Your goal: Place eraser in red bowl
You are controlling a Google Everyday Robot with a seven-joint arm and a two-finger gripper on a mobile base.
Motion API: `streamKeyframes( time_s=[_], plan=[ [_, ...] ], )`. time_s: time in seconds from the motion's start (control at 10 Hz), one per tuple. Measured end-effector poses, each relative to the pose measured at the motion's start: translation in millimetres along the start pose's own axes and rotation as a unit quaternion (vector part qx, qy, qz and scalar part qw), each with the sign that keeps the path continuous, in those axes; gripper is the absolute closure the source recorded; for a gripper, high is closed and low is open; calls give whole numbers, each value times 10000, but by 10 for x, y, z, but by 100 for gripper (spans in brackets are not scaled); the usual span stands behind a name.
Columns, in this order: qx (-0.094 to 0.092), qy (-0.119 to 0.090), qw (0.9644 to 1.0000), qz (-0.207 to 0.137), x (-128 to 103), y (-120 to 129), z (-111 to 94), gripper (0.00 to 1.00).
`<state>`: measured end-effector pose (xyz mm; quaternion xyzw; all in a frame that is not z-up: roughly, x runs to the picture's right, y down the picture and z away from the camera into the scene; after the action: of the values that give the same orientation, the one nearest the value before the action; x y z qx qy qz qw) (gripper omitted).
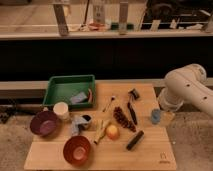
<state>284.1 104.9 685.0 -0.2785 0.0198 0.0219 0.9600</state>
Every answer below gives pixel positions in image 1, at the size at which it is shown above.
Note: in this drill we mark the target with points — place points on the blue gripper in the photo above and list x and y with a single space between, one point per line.
155 116

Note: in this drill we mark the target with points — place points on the black eraser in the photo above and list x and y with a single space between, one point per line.
133 142

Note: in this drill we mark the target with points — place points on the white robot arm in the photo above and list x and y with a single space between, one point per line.
186 84

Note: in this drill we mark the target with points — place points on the red bowl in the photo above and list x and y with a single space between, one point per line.
76 150

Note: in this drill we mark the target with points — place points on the purple bowl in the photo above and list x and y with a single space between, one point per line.
44 123

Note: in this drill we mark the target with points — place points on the black brush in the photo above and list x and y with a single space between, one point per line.
132 112

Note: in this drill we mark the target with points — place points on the black binder clip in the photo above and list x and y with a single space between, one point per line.
134 93

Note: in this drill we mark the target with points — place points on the wooden cutting board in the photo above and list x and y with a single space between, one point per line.
153 152

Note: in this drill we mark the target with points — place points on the dark red grape bunch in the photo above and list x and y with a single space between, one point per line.
121 118

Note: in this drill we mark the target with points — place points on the yellow red apple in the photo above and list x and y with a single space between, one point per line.
112 132

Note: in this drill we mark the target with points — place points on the yellow banana toy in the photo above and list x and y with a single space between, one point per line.
100 130

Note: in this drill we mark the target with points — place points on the red item in tray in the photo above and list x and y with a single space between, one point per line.
90 95

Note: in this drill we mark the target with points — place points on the blue sponge in tray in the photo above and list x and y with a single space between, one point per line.
78 98

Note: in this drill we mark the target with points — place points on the blue cloth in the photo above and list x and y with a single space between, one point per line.
76 122

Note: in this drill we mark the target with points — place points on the green plastic tray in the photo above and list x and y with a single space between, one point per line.
62 88

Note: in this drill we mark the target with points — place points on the white cup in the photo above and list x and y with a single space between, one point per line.
61 110

